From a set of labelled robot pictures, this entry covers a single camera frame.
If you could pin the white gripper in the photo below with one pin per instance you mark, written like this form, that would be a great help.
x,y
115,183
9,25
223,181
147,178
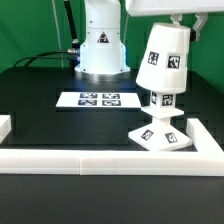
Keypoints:
x,y
177,7

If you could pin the white lamp shade cone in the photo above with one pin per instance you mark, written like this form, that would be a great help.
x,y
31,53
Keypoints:
x,y
164,65

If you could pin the white lamp bulb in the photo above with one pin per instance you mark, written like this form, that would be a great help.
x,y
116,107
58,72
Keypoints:
x,y
162,100

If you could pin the white lamp base block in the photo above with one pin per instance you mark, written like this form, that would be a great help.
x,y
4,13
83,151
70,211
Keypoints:
x,y
160,135

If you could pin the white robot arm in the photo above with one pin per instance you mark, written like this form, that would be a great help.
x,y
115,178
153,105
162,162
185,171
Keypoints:
x,y
103,55

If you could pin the white U-shaped fence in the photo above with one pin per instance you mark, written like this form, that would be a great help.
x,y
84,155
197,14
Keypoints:
x,y
206,160

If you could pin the white marker sheet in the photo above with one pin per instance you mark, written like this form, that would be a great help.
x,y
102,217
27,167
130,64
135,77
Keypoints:
x,y
98,100

